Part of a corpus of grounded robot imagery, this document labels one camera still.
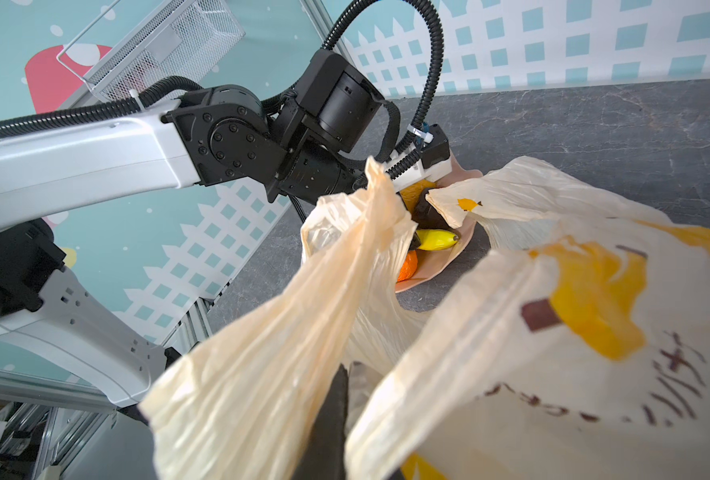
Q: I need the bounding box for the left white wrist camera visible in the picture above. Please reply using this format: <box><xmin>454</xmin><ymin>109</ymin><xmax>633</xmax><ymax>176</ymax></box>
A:
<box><xmin>392</xmin><ymin>124</ymin><xmax>452</xmax><ymax>192</ymax></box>

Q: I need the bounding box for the banana print plastic bag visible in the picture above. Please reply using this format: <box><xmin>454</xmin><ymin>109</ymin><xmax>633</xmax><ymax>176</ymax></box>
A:
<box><xmin>141</xmin><ymin>156</ymin><xmax>710</xmax><ymax>479</ymax></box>

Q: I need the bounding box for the white mesh wall basket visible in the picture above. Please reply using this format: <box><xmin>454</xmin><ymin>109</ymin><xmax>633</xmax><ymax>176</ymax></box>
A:
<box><xmin>56</xmin><ymin>0</ymin><xmax>245</xmax><ymax>109</ymax></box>

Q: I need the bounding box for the small yellow banana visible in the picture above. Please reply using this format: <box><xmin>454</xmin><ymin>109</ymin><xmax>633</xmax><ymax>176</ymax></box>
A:
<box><xmin>411</xmin><ymin>229</ymin><xmax>459</xmax><ymax>251</ymax></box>

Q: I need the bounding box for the pink wavy fruit plate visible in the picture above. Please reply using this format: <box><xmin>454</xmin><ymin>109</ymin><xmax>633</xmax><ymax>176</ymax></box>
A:
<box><xmin>395</xmin><ymin>154</ymin><xmax>483</xmax><ymax>293</ymax></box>

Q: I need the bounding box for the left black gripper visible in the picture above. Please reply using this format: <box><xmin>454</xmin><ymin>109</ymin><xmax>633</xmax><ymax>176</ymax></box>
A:
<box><xmin>267</xmin><ymin>142</ymin><xmax>363</xmax><ymax>204</ymax></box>

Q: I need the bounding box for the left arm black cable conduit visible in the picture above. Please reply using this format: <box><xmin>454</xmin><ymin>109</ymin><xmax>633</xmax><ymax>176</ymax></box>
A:
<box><xmin>0</xmin><ymin>0</ymin><xmax>446</xmax><ymax>181</ymax></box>

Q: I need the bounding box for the dark brown avocado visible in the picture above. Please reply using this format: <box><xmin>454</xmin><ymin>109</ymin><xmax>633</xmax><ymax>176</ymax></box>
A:
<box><xmin>412</xmin><ymin>188</ymin><xmax>451</xmax><ymax>230</ymax></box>

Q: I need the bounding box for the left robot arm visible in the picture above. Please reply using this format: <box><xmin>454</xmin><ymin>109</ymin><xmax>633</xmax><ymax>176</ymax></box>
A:
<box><xmin>0</xmin><ymin>49</ymin><xmax>385</xmax><ymax>407</ymax></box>

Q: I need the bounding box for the orange tangerine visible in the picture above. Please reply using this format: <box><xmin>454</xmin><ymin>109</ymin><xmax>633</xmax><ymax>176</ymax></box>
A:
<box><xmin>397</xmin><ymin>250</ymin><xmax>419</xmax><ymax>283</ymax></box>

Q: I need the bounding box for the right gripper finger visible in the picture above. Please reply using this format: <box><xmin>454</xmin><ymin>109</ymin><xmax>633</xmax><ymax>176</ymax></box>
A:
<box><xmin>292</xmin><ymin>365</ymin><xmax>349</xmax><ymax>480</ymax></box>

